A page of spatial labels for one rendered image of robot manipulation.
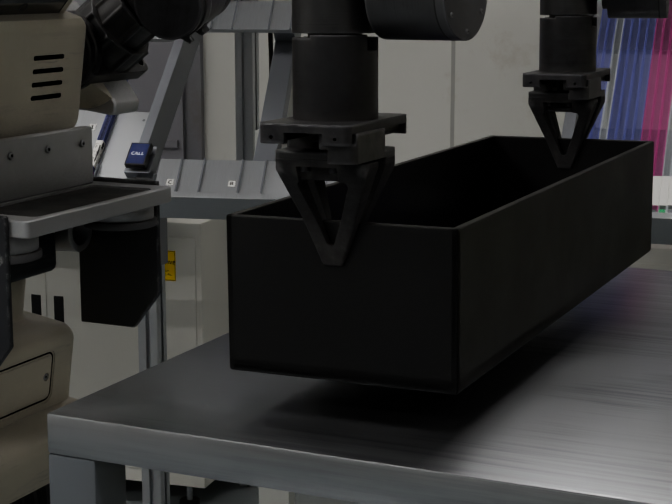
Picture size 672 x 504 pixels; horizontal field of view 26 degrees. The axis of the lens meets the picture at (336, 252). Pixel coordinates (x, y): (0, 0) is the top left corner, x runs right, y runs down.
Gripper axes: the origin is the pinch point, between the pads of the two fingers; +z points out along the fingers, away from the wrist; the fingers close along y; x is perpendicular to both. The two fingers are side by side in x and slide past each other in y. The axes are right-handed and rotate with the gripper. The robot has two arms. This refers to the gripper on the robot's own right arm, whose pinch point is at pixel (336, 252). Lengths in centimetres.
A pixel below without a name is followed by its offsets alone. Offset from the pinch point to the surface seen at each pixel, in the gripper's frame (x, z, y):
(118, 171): 106, 14, 136
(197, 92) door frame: 246, 20, 410
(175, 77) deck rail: 103, -2, 152
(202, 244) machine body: 104, 32, 164
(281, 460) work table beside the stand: 1.0, 12.8, -6.6
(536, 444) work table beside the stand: -14.0, 12.0, 1.0
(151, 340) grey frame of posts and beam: 98, 45, 134
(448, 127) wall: 147, 32, 425
